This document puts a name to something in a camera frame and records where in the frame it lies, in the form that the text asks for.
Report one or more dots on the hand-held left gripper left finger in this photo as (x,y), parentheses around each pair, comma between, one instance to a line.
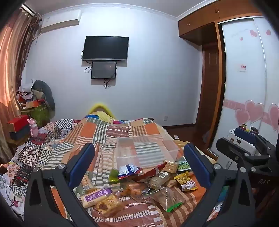
(82,162)

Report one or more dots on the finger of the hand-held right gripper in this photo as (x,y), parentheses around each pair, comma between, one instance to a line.
(235,149)
(245,133)

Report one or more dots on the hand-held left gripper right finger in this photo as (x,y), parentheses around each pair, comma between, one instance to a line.
(196,165)

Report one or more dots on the green pea packet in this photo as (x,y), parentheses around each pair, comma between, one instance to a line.
(183,167)

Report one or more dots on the green jelly cup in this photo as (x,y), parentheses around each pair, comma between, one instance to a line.
(113,175)

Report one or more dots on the beige wafer packet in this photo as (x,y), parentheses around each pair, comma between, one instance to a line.
(161,179)

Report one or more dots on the red instant noodle packet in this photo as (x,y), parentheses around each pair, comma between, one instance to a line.
(154,171)

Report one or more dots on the clear bag with green seal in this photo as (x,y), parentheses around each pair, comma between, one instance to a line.
(166,198)

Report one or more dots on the blue white chip bag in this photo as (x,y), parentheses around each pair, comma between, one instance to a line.
(128,171)

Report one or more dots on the clear plastic storage container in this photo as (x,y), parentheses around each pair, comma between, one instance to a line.
(148,150)

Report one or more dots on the yellow snack packet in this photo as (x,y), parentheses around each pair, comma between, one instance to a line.
(183,178)

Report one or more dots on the beige cracker packet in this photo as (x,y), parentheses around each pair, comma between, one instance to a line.
(170,167)

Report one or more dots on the purple label rice cracker pack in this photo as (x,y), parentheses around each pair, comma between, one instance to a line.
(96,197)

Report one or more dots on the white sliding wardrobe door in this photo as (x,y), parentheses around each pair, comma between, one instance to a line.
(246,87)

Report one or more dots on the patchwork blanket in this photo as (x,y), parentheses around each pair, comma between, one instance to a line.
(122,133)

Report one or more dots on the clear packet of fried sticks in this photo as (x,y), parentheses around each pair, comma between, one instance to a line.
(110,205)

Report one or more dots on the yellow plush pillow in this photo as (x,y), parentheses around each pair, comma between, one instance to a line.
(101,111)

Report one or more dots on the floral patterned cloth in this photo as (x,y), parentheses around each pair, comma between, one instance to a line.
(28,152)

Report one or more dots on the orange snack packet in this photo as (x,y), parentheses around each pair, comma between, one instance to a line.
(130,189)

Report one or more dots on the wooden door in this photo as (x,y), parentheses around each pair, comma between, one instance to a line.
(210,87)

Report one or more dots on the pink bunny toy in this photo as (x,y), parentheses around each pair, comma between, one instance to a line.
(33,128)

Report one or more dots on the dark blue box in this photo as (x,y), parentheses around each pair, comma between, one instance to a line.
(19,134)

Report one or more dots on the red box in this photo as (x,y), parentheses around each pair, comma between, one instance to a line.
(18,123)

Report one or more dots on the pile of clothes and bags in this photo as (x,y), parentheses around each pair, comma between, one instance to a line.
(37,98)

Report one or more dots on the wooden overhead cabinet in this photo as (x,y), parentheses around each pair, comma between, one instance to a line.
(209,19)

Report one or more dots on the brown curtain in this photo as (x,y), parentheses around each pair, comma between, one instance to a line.
(13,65)

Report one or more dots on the white air conditioner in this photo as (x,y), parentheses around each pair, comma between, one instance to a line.
(61,20)

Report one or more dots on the small wall monitor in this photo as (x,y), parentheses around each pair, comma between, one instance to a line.
(103,69)

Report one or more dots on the wall television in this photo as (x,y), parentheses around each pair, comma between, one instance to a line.
(105,48)

